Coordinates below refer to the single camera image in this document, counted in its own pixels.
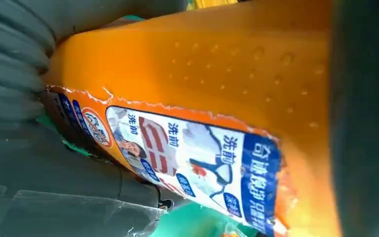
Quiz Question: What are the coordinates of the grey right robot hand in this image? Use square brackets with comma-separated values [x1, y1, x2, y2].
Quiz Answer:
[0, 0, 190, 237]

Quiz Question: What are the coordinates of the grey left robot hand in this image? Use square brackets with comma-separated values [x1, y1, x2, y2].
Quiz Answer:
[328, 0, 379, 237]

